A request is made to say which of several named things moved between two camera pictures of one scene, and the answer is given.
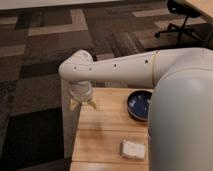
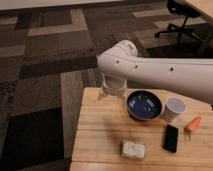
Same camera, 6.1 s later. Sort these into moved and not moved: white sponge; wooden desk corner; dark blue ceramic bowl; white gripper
Moved: white gripper
Not moved: white sponge; wooden desk corner; dark blue ceramic bowl
